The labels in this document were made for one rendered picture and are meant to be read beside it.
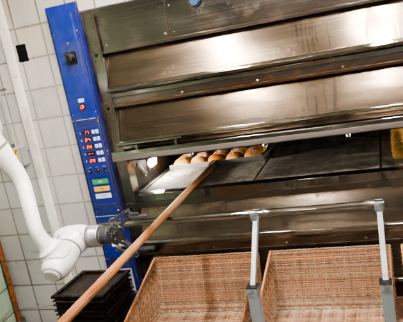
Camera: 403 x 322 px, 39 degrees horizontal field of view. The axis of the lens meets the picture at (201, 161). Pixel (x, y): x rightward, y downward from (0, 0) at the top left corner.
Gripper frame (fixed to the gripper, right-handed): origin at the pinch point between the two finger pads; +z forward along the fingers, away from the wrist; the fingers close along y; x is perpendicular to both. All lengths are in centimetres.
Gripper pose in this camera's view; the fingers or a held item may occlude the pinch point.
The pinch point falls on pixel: (148, 232)
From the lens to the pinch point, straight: 224.0
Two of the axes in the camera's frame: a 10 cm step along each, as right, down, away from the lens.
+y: 1.9, 9.6, 2.2
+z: 9.4, -1.1, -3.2
